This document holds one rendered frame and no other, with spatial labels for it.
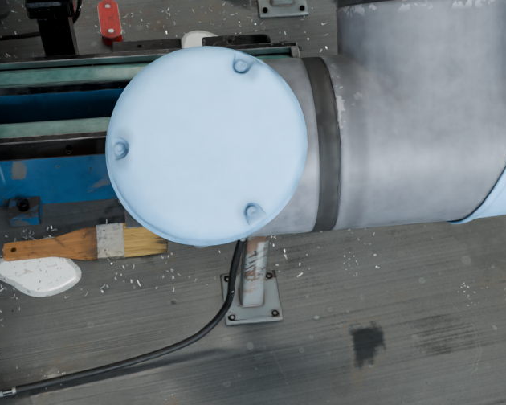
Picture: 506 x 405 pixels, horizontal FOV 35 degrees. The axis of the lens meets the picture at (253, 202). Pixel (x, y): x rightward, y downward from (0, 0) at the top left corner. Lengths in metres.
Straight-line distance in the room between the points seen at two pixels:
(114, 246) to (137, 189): 0.66
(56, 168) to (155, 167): 0.67
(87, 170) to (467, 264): 0.50
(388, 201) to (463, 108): 0.06
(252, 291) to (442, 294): 0.24
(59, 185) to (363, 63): 0.70
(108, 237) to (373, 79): 0.68
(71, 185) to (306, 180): 0.70
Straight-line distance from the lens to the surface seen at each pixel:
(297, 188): 0.37
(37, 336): 0.98
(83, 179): 1.04
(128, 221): 0.58
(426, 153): 0.38
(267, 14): 1.30
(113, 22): 1.27
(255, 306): 0.97
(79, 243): 1.03
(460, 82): 0.39
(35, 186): 1.05
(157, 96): 0.36
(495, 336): 1.02
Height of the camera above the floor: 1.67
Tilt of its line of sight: 55 degrees down
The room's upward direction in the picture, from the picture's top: 4 degrees clockwise
